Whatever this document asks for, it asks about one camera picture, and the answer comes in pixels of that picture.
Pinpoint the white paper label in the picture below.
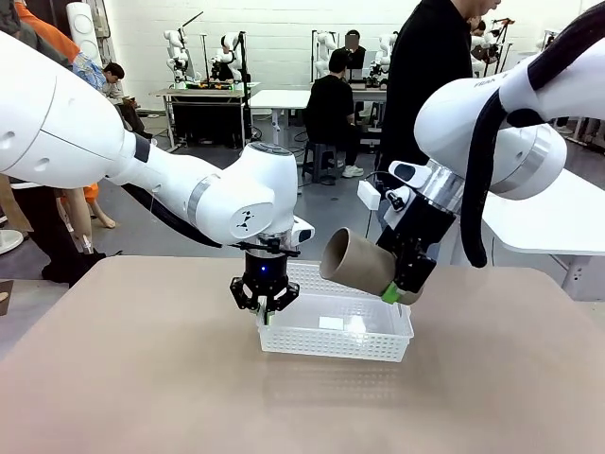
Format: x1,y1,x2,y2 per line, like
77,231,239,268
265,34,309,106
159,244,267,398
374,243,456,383
319,315,366,332

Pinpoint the white round fan base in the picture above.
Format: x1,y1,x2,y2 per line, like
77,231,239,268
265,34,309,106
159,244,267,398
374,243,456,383
0,229,25,256

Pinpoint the person in black sweater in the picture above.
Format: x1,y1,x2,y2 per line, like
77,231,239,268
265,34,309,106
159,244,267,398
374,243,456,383
376,0,503,266

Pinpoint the seated person in black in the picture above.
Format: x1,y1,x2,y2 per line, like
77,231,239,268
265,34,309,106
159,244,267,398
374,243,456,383
304,49,365,180

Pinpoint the dark plastic stool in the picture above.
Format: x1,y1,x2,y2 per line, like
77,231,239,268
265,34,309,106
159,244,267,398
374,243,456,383
302,141,344,184

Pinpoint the white standing desk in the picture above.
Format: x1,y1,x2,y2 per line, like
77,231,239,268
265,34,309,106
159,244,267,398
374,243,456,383
249,89,313,146

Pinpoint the mannequin in orange clothing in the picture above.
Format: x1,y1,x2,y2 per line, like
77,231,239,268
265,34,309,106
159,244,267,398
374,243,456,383
13,0,118,256

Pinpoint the black right arm cable sleeve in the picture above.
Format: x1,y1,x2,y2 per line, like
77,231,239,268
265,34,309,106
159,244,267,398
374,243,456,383
460,1,605,270

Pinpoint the blue patterned garment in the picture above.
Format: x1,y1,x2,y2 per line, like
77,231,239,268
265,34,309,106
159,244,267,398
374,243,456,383
73,51,108,91

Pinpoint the brown board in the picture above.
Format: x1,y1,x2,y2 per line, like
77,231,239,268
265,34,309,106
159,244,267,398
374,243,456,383
0,279,15,317

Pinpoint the brown paper cup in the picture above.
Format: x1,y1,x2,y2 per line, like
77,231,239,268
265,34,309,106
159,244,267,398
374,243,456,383
319,227,425,306

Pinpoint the seated person in grey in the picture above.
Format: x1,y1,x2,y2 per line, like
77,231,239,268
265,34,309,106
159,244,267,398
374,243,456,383
99,61,155,141

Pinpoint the person with dark top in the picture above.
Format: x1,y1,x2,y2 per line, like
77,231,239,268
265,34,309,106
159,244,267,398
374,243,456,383
337,28,368,81

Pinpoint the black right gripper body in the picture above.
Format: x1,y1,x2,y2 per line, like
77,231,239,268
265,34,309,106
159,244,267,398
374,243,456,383
375,197,458,260

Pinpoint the white side table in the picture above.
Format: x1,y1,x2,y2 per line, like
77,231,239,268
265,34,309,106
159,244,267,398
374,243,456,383
480,167,605,303

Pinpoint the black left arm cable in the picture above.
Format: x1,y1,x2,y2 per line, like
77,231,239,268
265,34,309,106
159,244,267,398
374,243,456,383
120,182,224,250

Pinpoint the white perforated plastic basket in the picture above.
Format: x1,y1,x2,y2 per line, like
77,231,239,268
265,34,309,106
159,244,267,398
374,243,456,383
256,262,415,363

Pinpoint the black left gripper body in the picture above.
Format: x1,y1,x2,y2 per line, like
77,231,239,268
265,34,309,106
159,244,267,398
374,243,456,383
242,250,289,298

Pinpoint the person in green jacket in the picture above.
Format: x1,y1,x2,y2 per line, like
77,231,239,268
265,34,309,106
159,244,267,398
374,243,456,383
0,0,109,288

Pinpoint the desk with black panel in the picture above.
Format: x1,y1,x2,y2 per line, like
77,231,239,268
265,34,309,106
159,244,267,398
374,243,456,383
149,82,262,155

